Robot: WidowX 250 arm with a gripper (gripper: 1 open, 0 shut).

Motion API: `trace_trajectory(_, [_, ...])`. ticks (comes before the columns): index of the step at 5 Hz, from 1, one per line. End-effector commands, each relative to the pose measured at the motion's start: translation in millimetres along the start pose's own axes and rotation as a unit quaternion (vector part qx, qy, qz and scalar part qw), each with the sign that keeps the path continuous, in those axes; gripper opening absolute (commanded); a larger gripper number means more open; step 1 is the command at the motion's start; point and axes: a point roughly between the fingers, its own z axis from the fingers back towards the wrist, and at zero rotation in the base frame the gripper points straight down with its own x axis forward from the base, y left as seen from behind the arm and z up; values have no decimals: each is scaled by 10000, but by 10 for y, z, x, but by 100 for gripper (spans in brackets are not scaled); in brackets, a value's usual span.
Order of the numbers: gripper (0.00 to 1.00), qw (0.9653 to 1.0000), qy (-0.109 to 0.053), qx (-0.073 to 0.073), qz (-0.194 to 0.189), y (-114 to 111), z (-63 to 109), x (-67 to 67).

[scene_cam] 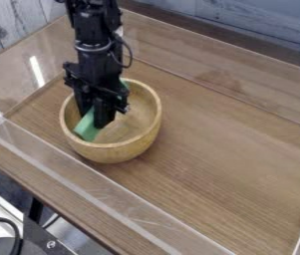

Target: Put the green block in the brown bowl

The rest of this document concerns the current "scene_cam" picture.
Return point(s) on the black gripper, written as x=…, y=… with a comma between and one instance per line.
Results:
x=100, y=63

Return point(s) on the green rectangular block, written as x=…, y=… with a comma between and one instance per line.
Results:
x=85, y=127

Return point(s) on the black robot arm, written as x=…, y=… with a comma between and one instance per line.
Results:
x=96, y=20

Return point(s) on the brown wooden bowl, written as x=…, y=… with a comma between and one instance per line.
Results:
x=128, y=136

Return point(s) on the clear acrylic tray wall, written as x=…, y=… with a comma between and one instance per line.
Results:
x=104, y=209

